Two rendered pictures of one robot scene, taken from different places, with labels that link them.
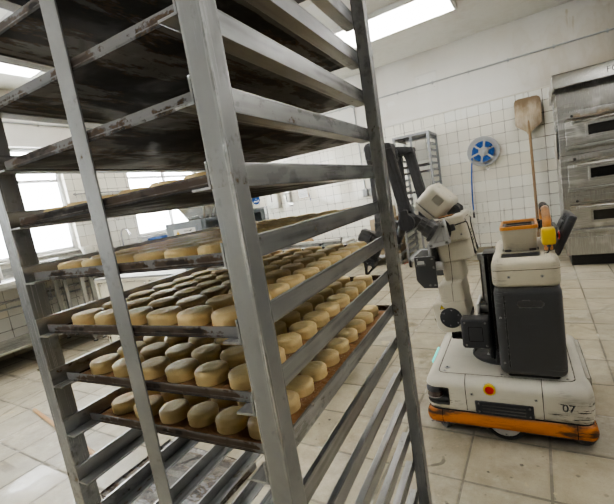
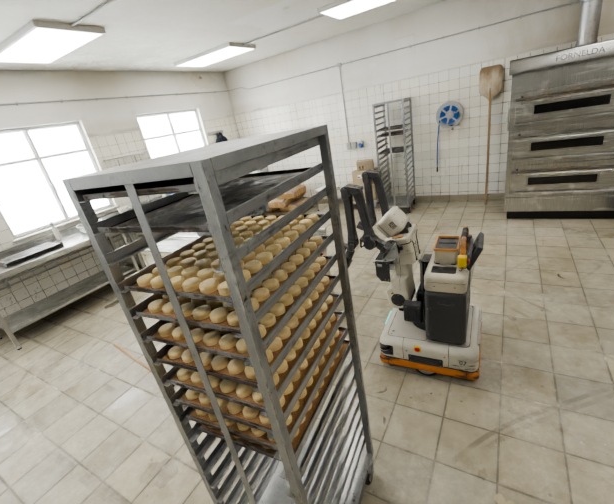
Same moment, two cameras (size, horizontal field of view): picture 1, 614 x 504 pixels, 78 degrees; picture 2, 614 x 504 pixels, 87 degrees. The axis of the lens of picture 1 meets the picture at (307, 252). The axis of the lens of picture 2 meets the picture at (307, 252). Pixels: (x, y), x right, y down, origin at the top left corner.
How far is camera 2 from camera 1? 0.72 m
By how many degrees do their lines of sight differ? 15
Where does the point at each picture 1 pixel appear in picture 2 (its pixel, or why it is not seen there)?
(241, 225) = (274, 407)
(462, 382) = (401, 343)
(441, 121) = (416, 84)
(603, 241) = (532, 202)
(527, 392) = (439, 352)
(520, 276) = (441, 286)
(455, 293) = (401, 285)
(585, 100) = (535, 83)
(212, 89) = (260, 366)
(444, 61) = (422, 25)
